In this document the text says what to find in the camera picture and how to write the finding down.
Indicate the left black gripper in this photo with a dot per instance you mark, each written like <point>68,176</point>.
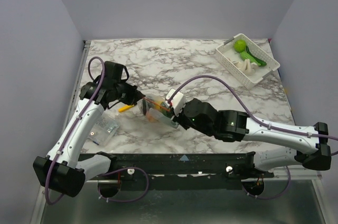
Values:
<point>134,95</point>

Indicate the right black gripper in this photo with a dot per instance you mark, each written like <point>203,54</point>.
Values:
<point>175,118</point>

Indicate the clear zip bag orange zipper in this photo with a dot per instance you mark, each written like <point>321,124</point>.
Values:
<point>163,116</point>

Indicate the yellow round lemon toy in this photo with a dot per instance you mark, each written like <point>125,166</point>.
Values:
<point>157,104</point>

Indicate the orange peach toy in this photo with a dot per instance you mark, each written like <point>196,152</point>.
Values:
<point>151,115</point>

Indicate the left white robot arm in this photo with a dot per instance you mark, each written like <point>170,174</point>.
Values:
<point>61,170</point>

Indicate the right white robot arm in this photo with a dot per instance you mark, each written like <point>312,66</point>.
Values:
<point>306,146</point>

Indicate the clear plastic screw box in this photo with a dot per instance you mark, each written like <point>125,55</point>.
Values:
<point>103,131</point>

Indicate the white dumpling toy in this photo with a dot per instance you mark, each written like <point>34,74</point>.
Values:
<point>246,67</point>

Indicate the white perforated plastic basket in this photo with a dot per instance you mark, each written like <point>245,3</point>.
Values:
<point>226,55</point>

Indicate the green leafy vegetable toy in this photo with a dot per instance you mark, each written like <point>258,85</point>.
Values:
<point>246,54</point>

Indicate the green cabbage toy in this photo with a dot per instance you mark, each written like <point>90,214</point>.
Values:
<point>240,46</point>

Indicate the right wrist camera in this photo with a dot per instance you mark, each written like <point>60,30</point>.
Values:
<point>177,103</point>

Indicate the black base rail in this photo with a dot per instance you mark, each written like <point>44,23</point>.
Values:
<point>181,171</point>

